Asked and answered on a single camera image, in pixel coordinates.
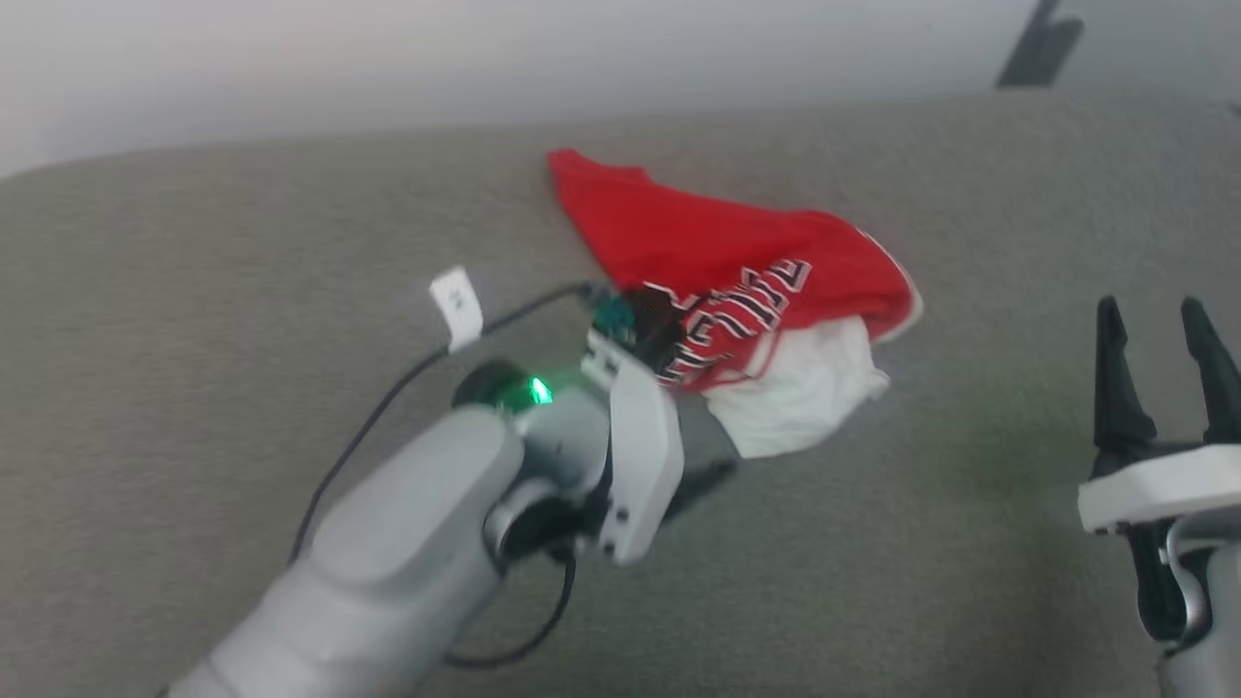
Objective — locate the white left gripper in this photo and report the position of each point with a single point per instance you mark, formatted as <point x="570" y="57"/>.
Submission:
<point x="642" y="456"/>

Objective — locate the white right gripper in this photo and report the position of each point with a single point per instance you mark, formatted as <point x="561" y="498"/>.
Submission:
<point x="1154" y="490"/>

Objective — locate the red and white jersey garment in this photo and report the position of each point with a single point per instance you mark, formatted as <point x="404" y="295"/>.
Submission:
<point x="698" y="233"/>

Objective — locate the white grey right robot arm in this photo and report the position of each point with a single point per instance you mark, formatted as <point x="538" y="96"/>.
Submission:
<point x="1212" y="620"/>

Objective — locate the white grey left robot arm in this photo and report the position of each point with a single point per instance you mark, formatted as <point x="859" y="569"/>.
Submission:
<point x="388" y="562"/>

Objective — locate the grey fabric sofa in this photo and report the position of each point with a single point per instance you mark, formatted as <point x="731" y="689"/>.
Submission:
<point x="950" y="582"/>

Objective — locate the dark background stand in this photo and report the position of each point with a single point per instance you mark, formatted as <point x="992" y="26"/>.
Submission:
<point x="1042" y="44"/>

